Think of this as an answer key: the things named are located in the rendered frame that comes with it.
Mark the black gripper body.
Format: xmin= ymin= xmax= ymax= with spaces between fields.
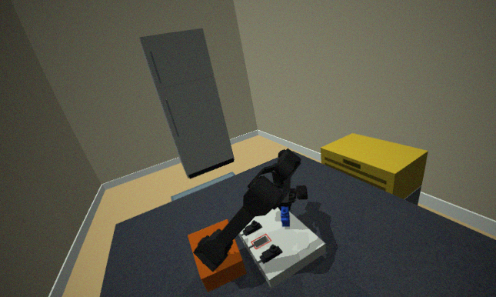
xmin=273 ymin=180 xmax=308 ymax=199

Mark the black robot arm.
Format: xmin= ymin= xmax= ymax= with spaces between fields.
xmin=193 ymin=148 xmax=301 ymax=272

